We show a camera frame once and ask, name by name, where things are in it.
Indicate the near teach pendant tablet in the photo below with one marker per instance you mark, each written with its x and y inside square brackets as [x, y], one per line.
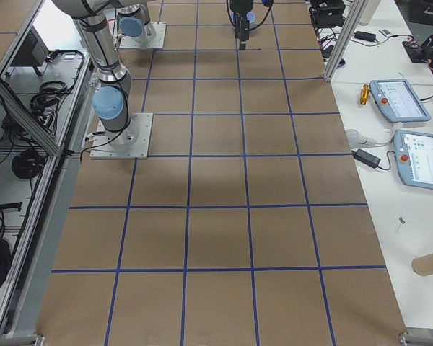
[414, 158]

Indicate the black equipment box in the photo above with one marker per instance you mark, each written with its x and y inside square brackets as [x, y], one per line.
[327, 13]

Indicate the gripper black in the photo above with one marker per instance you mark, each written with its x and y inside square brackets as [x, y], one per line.
[237, 8]

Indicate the cardboard tube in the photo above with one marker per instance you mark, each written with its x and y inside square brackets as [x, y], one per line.
[423, 266]

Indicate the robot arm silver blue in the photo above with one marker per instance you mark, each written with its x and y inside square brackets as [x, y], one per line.
[110, 102]
[140, 12]

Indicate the far teach pendant tablet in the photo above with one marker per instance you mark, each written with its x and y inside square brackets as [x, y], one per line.
[397, 101]

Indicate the blue bowl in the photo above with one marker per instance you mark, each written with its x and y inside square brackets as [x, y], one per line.
[250, 15]

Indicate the yellow brass tool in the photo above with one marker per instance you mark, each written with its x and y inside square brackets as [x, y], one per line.
[364, 94]

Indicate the black power adapter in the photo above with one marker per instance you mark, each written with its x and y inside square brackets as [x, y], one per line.
[366, 158]

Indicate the white light bulb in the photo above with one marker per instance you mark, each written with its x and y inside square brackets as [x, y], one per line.
[357, 140]

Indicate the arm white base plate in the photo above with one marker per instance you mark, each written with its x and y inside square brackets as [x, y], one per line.
[132, 143]
[134, 35]

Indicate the aluminium frame post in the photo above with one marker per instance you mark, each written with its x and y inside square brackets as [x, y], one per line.
[355, 13]

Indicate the black power brick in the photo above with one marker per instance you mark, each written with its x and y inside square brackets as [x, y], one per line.
[365, 36]

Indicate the teach pendant tablet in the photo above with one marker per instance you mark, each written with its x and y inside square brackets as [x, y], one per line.
[414, 158]
[397, 101]

